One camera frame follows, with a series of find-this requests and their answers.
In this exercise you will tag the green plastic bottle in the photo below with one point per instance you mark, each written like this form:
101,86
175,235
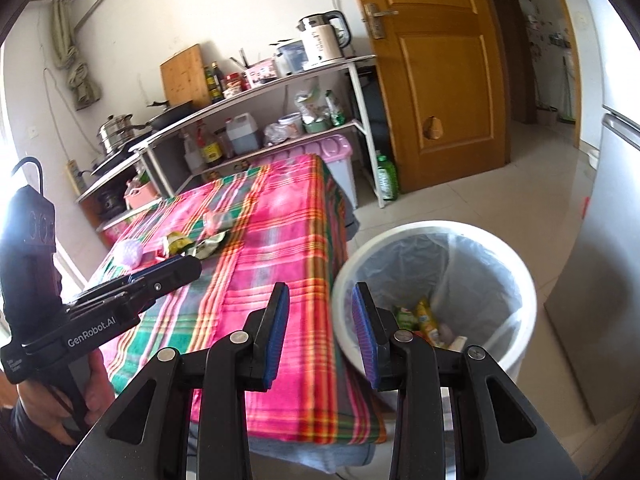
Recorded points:
386,177

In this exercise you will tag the white electric kettle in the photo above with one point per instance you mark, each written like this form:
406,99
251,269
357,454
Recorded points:
322,42

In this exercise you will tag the clear plastic pitcher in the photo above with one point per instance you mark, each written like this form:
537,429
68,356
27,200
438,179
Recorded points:
290,57

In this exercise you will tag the green bowl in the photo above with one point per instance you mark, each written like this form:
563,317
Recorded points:
316,126

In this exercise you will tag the yellow label sauce bottle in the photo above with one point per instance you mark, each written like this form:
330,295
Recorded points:
211,150

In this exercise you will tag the black appliance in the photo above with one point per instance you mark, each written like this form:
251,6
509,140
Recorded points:
377,120

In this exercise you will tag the dark liquid plastic jug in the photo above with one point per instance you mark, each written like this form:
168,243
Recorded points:
242,137

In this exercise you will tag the hanging green cloth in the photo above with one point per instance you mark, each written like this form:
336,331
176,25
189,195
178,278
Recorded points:
80,80

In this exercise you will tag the green snack packet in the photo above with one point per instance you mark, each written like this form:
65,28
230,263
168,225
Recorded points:
405,316

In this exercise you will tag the clear bin liner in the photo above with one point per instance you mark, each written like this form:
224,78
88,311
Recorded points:
475,280

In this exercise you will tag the white shelf rack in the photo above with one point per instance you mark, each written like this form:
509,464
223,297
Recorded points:
300,76

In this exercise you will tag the white food bag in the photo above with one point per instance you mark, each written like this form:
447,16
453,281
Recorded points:
307,105

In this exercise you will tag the clear plastic bag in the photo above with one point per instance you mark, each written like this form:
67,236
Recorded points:
275,134

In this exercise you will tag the white plastic tub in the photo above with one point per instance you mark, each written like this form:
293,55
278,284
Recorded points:
290,125

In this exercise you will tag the white foam fruit net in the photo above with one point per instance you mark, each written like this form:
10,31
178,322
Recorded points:
129,252

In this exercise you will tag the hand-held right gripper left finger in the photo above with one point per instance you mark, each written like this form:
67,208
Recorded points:
277,335

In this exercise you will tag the pink plastic basket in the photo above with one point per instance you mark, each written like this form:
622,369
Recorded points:
142,195

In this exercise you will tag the green glass bottle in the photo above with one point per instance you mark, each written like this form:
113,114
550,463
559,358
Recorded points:
209,87

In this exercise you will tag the green food packet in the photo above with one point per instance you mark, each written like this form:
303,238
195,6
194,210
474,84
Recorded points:
334,107

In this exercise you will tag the green yellow snack wrapper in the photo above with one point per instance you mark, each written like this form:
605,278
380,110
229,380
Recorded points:
177,243

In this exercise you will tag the yellow snack packet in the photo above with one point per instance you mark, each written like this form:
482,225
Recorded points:
427,317

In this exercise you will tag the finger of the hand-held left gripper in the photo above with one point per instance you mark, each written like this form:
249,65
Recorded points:
150,270
170,277

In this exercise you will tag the pink utensil box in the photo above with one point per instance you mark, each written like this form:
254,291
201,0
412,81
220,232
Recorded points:
260,72

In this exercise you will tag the pink lidded storage box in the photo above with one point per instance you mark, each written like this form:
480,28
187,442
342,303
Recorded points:
330,147

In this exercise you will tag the yellowed power strip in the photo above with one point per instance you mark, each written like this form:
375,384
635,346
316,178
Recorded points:
74,177

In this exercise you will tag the steel steamer pot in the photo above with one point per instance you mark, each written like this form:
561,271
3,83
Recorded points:
116,135

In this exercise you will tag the pink patterned box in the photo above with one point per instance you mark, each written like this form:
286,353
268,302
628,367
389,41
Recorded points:
117,227

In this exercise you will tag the bamboo cutting board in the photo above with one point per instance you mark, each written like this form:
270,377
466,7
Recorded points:
182,75

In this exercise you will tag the person's left hand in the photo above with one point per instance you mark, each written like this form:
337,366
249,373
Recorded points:
97,385

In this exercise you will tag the dark sauce bottle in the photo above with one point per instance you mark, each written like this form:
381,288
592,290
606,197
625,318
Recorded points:
218,85

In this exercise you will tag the green broom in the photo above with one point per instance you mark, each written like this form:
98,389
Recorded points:
567,90

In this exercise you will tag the plaid tablecloth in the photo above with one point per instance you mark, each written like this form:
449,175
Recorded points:
280,220

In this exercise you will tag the white round bin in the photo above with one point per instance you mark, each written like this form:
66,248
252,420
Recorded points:
522,340

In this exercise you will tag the wooden door frame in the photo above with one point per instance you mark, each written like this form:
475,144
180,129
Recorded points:
572,60

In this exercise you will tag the black induction cooker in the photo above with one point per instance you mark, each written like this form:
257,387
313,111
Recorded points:
112,164

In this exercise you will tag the black gas burner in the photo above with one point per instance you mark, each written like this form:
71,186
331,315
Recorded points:
110,202

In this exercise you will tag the silver refrigerator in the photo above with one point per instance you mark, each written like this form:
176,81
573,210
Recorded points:
600,285

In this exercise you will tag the black frying pan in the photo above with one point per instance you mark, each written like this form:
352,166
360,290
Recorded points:
172,115

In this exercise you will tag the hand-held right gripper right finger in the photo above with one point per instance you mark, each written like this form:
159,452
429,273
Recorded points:
362,335

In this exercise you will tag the white spray bottle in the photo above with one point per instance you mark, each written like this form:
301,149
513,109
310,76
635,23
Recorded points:
194,157

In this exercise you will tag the wooden door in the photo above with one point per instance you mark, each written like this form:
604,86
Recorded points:
440,85

